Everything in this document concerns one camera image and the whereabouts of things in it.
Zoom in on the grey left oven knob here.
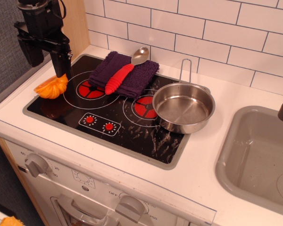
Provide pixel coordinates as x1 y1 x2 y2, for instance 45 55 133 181
25 153 49 178

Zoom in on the red right stove knob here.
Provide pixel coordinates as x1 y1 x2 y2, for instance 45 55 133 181
105 123 114 131

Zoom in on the wooden side post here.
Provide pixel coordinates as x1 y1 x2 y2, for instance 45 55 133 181
62 0 90 62

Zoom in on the red stove knob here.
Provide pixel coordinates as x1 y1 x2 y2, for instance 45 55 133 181
105 123 114 131
85 116 95 124

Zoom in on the black toy stove top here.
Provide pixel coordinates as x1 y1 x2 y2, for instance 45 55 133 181
23 55 189 170

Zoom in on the white toy oven front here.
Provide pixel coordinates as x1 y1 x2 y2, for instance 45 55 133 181
6 141 203 226

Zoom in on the black cable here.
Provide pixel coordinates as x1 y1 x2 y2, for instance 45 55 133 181
58 0 67 20

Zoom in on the purple folded towel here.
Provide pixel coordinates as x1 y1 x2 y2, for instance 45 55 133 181
89 51 159 99

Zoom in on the grey sink basin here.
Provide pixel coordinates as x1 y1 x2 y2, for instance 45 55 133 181
216 106 283 215

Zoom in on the red handled metal spoon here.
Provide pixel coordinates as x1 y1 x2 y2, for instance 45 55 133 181
105 47 150 95

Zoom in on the grey right oven knob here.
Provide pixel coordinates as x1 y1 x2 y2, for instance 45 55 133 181
115 195 145 223

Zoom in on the orange object bottom corner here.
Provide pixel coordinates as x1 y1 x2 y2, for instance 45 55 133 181
0 216 24 226

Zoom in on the stainless steel pan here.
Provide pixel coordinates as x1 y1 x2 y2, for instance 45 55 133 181
152 58 216 135

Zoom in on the grey oven door handle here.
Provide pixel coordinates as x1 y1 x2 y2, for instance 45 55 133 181
57 195 119 226

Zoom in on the orange toy bell pepper half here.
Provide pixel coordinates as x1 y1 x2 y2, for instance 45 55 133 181
34 74 68 99

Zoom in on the grey oven knob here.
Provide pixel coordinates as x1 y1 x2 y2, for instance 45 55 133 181
115 195 145 223
25 153 49 178

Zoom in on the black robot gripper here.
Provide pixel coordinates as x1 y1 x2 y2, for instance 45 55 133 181
14 9 72 78

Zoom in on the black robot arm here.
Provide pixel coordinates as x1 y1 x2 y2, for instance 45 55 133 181
14 0 72 78

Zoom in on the red left stove knob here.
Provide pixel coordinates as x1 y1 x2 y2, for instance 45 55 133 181
85 116 95 124

